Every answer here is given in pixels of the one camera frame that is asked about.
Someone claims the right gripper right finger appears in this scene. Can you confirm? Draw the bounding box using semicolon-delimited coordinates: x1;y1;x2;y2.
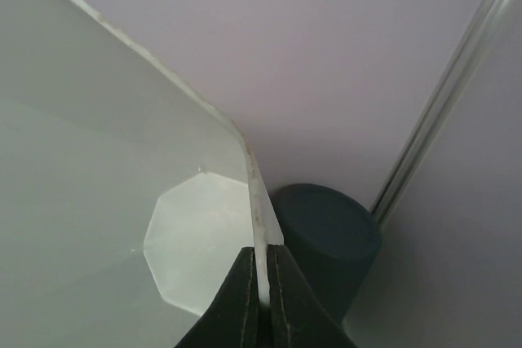
267;244;355;348

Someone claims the dark grey round bin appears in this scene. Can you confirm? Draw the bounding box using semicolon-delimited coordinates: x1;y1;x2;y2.
272;183;383;324

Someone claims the right aluminium frame post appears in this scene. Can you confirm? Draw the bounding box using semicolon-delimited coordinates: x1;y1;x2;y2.
371;0;515;227

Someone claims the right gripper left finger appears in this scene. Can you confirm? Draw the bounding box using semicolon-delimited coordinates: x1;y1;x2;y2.
176;247;259;348

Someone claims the white faceted bin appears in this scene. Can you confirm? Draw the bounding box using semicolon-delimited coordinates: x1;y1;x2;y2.
1;0;283;347

